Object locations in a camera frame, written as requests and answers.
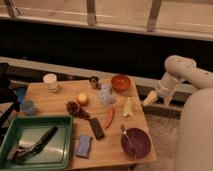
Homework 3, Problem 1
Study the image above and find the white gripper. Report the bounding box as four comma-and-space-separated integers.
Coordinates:
143, 73, 181, 106

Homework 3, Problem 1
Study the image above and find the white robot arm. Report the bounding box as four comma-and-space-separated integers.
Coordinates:
143, 55, 213, 171

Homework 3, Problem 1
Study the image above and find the green plastic tray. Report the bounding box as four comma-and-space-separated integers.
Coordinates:
0, 116, 73, 171

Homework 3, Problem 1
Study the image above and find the orange red bowl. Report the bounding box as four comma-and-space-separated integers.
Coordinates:
111, 75, 131, 91

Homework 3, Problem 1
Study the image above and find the red chili pepper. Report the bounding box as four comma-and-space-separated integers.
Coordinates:
104, 107, 114, 129

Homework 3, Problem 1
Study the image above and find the metal spoon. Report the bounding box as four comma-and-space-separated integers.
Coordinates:
120, 124, 137, 158

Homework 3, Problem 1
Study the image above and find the wooden table board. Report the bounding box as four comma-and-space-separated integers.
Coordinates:
25, 80, 156, 170

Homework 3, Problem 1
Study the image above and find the small metal cup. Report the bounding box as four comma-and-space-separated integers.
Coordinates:
89, 76, 100, 89

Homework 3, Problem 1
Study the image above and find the black rectangular block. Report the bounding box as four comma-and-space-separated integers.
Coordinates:
89, 118, 104, 140

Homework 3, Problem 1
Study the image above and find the dark grapes bunch toy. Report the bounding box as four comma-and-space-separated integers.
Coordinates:
66, 101, 90, 120

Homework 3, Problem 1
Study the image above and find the blue sponge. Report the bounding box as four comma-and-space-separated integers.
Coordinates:
76, 135, 92, 158

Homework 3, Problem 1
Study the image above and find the white paper cup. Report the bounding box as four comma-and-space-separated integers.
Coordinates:
43, 73, 58, 92

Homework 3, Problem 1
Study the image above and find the blue plastic cup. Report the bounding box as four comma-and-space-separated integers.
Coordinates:
20, 100, 36, 115

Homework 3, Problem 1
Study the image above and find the black tongs tool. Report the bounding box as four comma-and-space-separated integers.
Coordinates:
7, 126, 58, 164

